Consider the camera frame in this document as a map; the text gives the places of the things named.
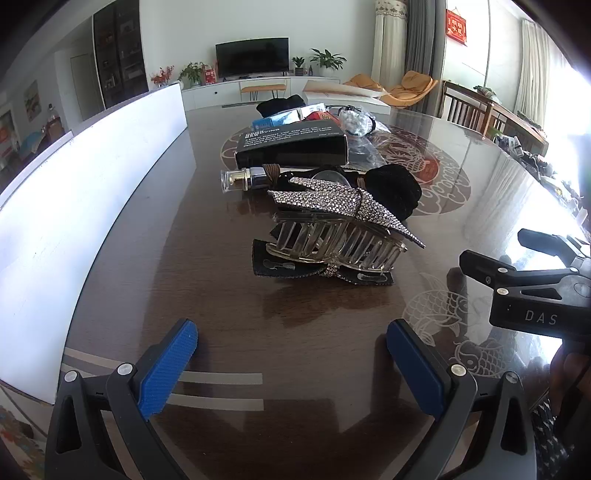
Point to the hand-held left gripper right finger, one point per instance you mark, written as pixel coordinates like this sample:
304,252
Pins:
415,369

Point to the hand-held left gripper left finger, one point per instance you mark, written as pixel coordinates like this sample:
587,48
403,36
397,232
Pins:
167,369

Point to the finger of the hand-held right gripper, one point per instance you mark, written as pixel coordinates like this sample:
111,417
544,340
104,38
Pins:
542,240
485,267

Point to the black velvet scrunchie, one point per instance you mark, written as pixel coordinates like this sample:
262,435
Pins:
392,189

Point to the black bow hair clip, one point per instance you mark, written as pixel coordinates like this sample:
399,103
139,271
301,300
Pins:
272,263

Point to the rhinestone clear hair claw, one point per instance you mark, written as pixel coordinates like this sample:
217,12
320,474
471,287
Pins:
341,217

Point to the phone case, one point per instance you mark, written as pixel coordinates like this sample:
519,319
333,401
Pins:
369,150

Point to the white board panel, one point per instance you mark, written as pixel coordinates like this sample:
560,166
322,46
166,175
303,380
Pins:
92,207

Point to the bag of white beads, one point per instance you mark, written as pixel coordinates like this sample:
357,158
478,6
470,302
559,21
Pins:
354,123

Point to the clear silver perfume bottle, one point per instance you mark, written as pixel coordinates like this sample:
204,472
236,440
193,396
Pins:
242,179

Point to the long red snack packet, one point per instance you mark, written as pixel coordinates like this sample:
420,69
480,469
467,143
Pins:
321,116

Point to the black rectangular box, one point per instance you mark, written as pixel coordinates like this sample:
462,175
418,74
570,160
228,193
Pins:
291,143

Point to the white blue medicine box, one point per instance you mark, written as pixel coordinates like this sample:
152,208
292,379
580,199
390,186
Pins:
307,112

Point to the person's right hand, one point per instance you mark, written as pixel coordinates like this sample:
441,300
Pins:
570,369

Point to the clutter of small bottles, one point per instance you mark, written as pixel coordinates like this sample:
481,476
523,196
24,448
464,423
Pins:
545,170

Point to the wooden bench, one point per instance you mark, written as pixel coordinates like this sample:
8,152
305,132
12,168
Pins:
517,122

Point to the wooden chair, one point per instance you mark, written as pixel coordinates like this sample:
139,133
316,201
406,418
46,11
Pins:
461,106

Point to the plain white curtain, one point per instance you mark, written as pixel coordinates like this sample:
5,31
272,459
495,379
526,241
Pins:
535,64

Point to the orange lounge chair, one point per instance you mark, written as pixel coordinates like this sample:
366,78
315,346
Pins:
406,87

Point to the clear black eyeglasses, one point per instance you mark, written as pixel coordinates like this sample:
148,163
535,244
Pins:
346,110

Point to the white flat gift box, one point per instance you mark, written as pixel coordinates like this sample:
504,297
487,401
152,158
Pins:
346,94

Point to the grey curtain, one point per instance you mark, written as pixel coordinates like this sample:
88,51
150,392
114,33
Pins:
422,41

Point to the white curtain patterned top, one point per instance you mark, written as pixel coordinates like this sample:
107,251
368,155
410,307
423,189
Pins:
388,46

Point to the large plant white pot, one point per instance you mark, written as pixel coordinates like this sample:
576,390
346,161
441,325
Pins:
328,60

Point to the black cloth pouch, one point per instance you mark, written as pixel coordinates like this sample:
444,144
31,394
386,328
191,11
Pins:
277,104

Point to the small potted plant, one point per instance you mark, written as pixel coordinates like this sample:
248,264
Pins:
298,64

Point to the white television cabinet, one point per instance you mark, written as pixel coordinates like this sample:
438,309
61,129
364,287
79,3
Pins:
207,94

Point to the orange cushion stool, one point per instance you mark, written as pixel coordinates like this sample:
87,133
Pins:
263,86

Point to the red flower vase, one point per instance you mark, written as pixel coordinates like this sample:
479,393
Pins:
162,77

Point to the bushy green potted plant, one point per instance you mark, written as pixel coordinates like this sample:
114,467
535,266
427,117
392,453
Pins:
193,74

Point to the black television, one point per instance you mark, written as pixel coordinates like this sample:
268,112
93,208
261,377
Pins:
251,57

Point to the dark display cabinet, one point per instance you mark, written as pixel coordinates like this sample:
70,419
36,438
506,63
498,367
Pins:
120,50

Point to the red wall hanging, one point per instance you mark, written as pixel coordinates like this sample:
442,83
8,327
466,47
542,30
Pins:
457,26

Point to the framed wall picture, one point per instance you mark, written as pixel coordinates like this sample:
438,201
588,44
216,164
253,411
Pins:
32,100

